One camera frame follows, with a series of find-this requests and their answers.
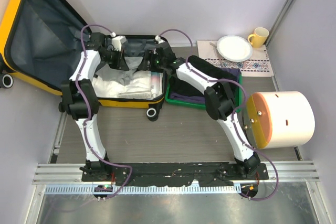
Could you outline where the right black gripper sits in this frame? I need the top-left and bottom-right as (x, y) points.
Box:
(139, 49), (166, 73)

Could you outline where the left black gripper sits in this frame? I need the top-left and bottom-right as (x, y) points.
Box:
(102, 48), (129, 71)

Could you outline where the white towel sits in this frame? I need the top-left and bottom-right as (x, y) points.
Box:
(92, 73), (164, 100)

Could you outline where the black garment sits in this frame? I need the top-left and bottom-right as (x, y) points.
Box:
(169, 55), (237, 97)

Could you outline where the navy purple garment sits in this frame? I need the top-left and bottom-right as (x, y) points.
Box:
(168, 68), (241, 105)

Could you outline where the yellow Pikachu suitcase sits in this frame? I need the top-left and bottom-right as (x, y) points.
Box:
(1, 0), (168, 121)

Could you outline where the grey t-shirt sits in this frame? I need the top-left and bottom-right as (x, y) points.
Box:
(95, 57), (151, 86)

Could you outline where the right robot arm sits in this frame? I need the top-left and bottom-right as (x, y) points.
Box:
(140, 41), (260, 179)

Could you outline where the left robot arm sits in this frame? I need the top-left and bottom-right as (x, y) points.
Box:
(59, 33), (126, 182)

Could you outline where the pastel tube bottle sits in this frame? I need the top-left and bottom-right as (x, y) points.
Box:
(151, 72), (161, 98)

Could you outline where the green plastic tray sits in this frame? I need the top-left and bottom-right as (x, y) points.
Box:
(164, 80), (242, 110)

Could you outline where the silver fork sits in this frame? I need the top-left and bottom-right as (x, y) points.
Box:
(209, 42), (218, 52)

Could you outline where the white plate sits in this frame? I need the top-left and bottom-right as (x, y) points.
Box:
(216, 35), (253, 62)

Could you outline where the patterned white cloth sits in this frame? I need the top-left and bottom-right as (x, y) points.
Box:
(197, 40), (274, 77)

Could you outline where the yellow mug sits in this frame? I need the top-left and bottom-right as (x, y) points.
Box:
(247, 27), (269, 48)

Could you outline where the white cylindrical bin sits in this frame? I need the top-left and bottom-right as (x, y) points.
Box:
(246, 91), (316, 149)

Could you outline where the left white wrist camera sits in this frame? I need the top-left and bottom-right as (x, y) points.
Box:
(110, 32), (127, 51)

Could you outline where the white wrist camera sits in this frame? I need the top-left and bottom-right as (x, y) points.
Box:
(155, 35), (165, 45)
(110, 32), (127, 51)

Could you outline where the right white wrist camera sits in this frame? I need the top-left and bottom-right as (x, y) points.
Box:
(155, 35), (165, 45)

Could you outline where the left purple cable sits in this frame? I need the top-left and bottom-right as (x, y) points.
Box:
(75, 24), (132, 199)

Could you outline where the purple cable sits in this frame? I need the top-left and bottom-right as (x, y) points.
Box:
(156, 28), (279, 201)
(75, 24), (132, 199)

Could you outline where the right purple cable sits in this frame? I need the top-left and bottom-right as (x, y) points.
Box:
(156, 28), (279, 201)

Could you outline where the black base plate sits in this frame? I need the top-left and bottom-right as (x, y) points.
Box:
(79, 162), (269, 187)

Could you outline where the aluminium frame rail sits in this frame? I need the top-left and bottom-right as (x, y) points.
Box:
(32, 162), (320, 198)

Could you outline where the right aluminium corner post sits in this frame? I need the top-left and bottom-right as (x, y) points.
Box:
(265, 0), (296, 47)

